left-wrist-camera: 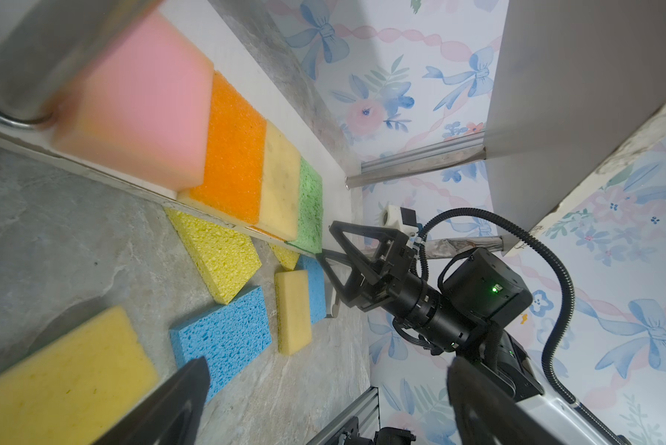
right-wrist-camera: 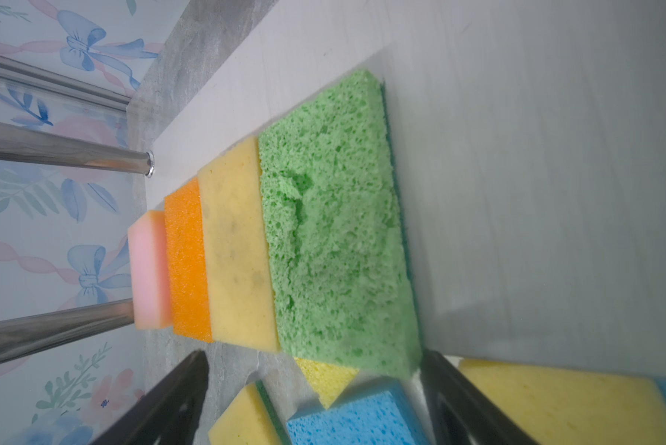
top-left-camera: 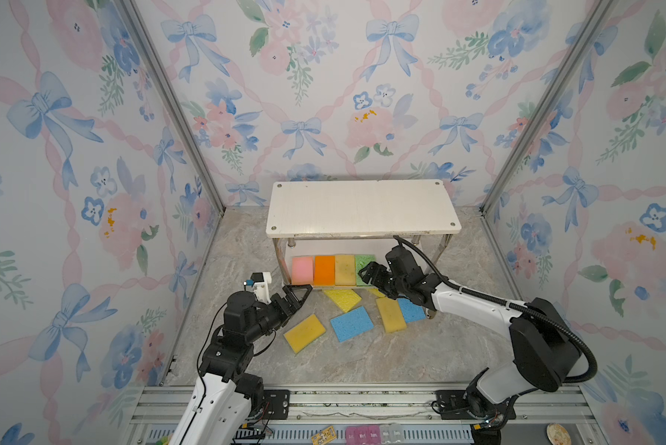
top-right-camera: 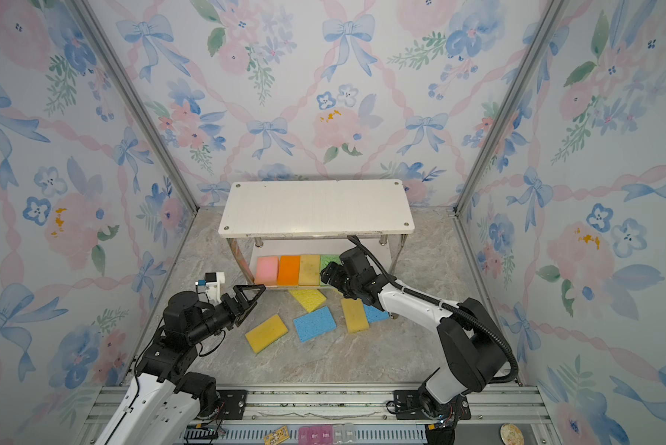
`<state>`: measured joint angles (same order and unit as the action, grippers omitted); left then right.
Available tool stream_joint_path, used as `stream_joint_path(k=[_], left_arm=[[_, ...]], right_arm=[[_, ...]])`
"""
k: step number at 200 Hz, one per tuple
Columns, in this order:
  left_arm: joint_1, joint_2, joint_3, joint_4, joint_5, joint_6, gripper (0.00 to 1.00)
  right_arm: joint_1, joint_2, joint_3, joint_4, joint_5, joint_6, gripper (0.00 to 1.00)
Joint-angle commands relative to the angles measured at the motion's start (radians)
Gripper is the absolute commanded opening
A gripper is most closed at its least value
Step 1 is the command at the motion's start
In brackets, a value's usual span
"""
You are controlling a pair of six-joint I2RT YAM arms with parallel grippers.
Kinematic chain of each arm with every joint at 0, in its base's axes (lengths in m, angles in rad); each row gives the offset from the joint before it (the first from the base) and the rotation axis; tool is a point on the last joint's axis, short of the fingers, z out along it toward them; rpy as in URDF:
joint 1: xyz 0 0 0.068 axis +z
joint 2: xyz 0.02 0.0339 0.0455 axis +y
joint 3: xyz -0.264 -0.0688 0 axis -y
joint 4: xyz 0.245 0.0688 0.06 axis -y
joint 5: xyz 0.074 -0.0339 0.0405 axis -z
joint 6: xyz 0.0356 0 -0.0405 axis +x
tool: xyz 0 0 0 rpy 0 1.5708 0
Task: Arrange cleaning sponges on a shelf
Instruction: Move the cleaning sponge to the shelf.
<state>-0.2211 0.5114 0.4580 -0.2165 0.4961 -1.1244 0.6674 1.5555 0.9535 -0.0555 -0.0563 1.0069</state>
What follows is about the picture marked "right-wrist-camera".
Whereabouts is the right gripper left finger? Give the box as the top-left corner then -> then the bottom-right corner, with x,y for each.
94,350 -> 209,444

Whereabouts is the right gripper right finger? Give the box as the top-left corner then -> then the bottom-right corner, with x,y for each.
420,350 -> 535,444

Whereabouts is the dark yellow sponge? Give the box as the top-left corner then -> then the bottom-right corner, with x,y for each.
458,359 -> 666,444

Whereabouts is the yellow sponge bottom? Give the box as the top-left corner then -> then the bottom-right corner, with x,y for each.
198,136 -> 280,353

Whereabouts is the green sponge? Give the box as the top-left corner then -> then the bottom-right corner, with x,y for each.
259,70 -> 422,379

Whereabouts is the white two-tier shelf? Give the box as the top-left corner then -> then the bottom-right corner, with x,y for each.
0,0 -> 666,385

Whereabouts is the yellow sponge under orange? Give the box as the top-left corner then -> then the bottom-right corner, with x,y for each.
208,380 -> 291,445

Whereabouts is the yellow sponge upper left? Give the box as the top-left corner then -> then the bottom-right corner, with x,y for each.
295,358 -> 359,410

